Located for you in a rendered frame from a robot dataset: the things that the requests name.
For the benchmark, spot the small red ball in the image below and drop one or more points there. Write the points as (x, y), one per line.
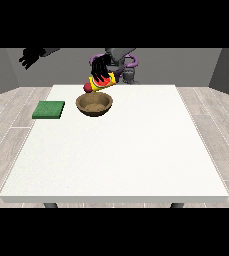
(87, 88)

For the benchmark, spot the grey robot trunk purple rings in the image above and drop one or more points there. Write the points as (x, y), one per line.
(130, 76)

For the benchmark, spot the brown wooden bowl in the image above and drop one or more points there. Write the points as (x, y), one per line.
(94, 106)

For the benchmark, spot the green square pad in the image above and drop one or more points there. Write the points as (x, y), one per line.
(48, 110)

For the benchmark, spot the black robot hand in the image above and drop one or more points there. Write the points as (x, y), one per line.
(100, 66)
(32, 55)

